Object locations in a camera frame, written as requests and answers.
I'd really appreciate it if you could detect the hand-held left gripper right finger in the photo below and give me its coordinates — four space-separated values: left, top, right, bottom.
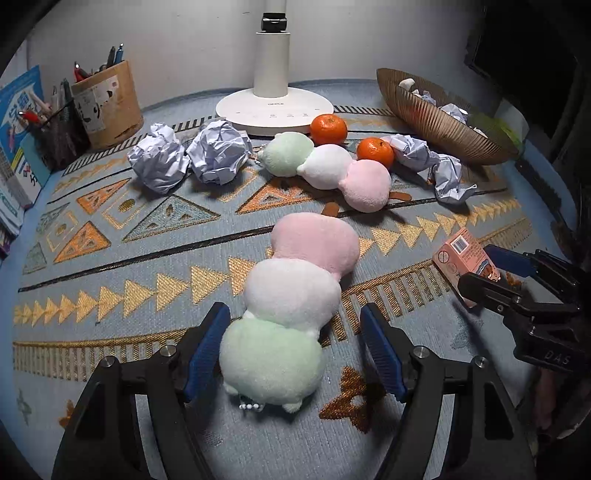
360 302 539 480

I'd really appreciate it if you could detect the green tissue pack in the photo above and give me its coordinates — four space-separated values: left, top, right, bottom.
471 113 525 144

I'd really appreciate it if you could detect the teal card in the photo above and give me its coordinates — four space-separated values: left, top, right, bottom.
18 138 51 185

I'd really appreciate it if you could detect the bunch of pens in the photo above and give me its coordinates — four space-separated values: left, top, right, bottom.
74 44 125 81

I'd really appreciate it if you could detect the beige cylinder pen holder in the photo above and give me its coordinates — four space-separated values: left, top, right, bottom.
71 60 145 149

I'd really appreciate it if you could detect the pink white green dango plush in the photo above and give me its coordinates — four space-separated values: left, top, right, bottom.
219 212 361 414
256 131 411 217

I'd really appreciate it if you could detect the person's right hand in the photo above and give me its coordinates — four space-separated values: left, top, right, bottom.
538 369 578 432

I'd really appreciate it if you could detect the black monitor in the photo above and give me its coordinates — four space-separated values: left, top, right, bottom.
466 0 591 139

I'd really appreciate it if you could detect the pink playing card box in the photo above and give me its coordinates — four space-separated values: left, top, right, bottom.
433 228 502 309

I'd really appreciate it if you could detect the woven brown basket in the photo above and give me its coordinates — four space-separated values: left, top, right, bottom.
376 68 520 166

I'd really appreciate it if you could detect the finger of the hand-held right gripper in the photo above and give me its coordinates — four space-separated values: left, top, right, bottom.
457 272 532 319
485 244 583 303

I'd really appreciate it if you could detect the black mesh pen holder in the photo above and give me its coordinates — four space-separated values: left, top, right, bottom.
30 99 90 171

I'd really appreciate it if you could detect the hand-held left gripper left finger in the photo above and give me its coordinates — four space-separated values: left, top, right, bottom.
51 302 232 480

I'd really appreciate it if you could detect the blue workbook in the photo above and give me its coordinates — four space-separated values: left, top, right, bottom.
0 65 51 208

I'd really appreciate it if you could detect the patterned blue table mat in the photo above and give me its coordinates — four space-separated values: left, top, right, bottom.
0 78 591 480

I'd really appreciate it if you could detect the orange mandarin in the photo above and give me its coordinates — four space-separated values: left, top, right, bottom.
356 137 395 168
309 114 348 146

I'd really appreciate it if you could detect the white desk lamp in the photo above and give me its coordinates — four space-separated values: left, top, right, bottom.
215 0 334 137

